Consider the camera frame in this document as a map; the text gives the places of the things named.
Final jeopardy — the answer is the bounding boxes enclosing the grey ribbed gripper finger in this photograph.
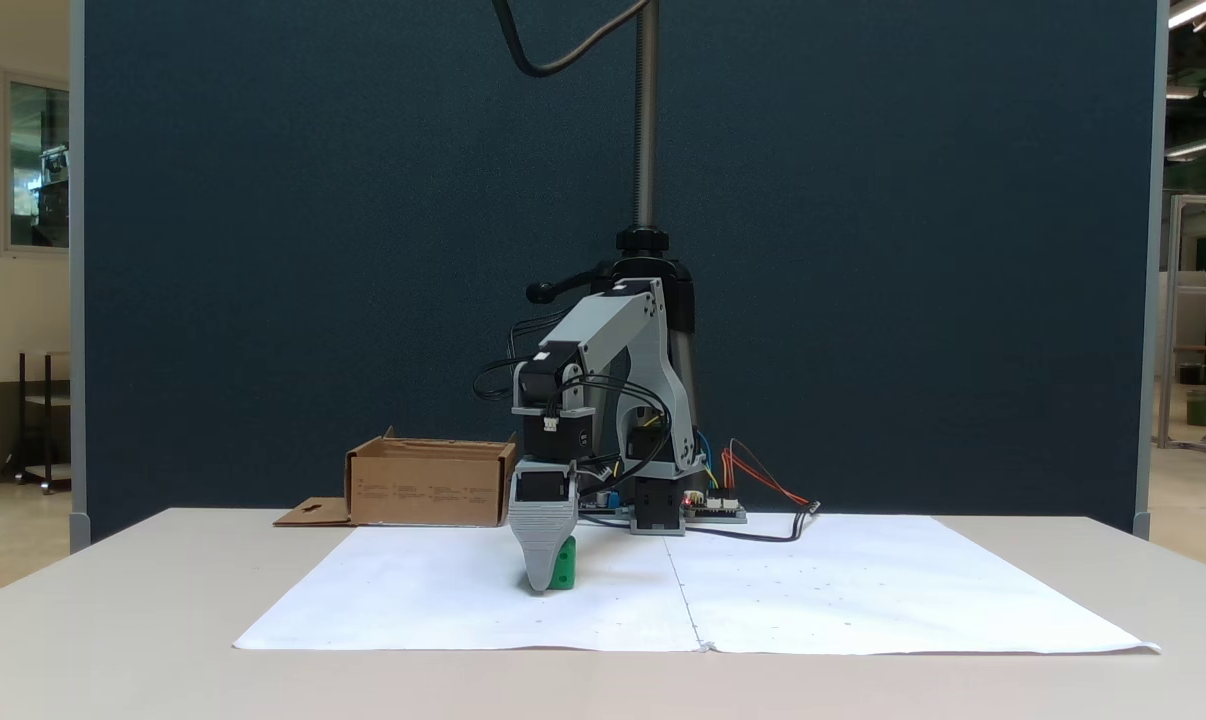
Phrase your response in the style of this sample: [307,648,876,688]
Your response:
[508,500,579,594]

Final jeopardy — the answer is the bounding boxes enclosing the brown cardboard box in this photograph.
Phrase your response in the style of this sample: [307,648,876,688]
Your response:
[273,427,520,529]

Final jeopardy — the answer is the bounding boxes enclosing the white paper sheet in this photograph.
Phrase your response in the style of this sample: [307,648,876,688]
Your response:
[233,525,706,654]
[663,515,1162,657]

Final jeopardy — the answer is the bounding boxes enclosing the dark blue partition panel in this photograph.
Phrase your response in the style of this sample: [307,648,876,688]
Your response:
[68,0,1166,546]

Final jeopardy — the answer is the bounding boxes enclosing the black metal rack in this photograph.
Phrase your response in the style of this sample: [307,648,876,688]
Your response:
[3,350,72,495]

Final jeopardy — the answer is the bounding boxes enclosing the black wrist motor cable loop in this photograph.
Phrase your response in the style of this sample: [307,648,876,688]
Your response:
[473,355,529,403]

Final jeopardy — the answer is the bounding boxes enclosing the black gripper motor cable loop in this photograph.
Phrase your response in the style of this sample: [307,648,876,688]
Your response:
[559,374,676,491]

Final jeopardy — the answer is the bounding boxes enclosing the circuit board with coloured wires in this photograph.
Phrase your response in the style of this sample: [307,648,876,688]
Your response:
[683,488,748,524]

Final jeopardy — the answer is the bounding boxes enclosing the red and orange wires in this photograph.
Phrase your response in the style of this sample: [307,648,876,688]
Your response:
[721,438,814,509]

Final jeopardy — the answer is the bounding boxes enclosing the black cable with white connector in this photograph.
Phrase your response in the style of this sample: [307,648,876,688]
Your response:
[683,503,822,544]

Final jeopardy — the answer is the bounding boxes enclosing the thick black hanging cable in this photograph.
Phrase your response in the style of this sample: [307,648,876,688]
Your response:
[491,0,656,79]

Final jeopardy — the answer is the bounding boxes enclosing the framed wall window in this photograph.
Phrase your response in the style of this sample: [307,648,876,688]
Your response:
[0,67,71,259]

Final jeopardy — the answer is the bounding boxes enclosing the aluminium profile frame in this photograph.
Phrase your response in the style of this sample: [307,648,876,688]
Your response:
[1156,194,1206,453]

